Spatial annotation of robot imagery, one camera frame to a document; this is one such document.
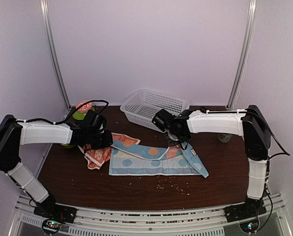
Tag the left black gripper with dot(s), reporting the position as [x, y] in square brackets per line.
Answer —
[108, 141]

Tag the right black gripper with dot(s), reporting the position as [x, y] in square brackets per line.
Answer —
[172, 143]

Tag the blue patterned towel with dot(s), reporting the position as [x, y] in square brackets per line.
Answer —
[139, 160]

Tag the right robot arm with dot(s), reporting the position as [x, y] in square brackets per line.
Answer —
[247, 126]

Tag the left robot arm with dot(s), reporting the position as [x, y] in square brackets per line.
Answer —
[16, 134]

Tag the orange bunny towel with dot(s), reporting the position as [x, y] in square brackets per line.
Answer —
[96, 158]

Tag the small green bowl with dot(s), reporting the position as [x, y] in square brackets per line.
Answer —
[68, 146]

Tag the green plate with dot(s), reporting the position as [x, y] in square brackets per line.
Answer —
[78, 115]

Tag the red patterned bowl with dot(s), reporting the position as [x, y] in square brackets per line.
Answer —
[84, 106]

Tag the white plastic basket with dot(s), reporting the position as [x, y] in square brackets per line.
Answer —
[142, 105]

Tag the beige mug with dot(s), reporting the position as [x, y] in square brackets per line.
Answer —
[224, 138]

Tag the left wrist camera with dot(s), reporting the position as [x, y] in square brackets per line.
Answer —
[94, 122]

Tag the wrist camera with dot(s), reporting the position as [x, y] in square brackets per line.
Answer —
[163, 120]
[94, 122]

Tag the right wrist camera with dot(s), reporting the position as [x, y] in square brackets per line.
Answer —
[163, 120]

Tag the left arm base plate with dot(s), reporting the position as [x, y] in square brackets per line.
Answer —
[53, 222]

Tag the aluminium front rail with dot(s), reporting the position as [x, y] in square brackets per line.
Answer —
[209, 221]

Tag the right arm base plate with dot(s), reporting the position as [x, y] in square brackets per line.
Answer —
[246, 215]

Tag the left aluminium frame post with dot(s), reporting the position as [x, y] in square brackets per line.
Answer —
[53, 53]

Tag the aluminium frame post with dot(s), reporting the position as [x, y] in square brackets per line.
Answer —
[53, 53]
[242, 63]

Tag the right aluminium frame post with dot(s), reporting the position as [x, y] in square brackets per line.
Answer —
[242, 63]

